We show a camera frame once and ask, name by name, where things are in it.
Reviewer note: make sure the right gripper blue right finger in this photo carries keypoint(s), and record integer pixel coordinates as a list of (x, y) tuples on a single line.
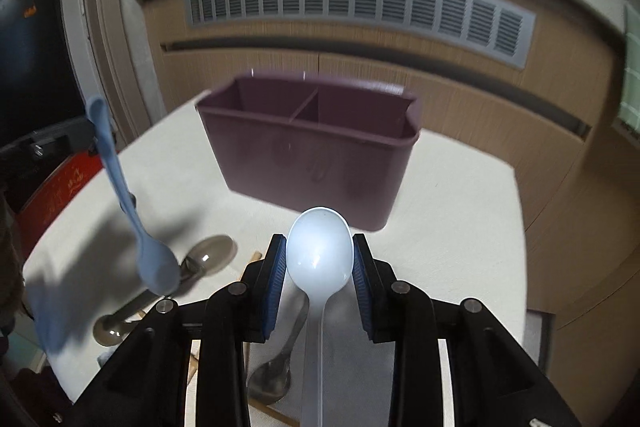
[(378, 304)]

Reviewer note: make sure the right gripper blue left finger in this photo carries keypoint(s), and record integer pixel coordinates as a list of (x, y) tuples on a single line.
[(264, 280)]

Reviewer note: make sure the white plastic spoon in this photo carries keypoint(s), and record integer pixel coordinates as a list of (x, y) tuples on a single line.
[(319, 257)]

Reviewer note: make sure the smiley handle steel spoon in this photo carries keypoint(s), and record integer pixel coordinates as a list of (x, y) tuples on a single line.
[(271, 381)]

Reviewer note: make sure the blue plastic spoon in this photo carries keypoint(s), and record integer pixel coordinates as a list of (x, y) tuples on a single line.
[(157, 265)]

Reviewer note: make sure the wooden chopstick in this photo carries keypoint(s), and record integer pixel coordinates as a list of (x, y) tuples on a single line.
[(195, 352), (262, 415)]

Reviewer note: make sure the white tablecloth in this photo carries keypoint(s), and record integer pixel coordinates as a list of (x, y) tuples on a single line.
[(456, 231)]

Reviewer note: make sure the maroon plastic utensil holder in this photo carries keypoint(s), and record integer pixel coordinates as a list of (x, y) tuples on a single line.
[(301, 141)]

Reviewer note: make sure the grey ventilation grille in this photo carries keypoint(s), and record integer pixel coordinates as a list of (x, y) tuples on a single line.
[(495, 28)]

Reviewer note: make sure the green checked towel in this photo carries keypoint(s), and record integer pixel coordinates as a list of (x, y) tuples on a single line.
[(627, 120)]

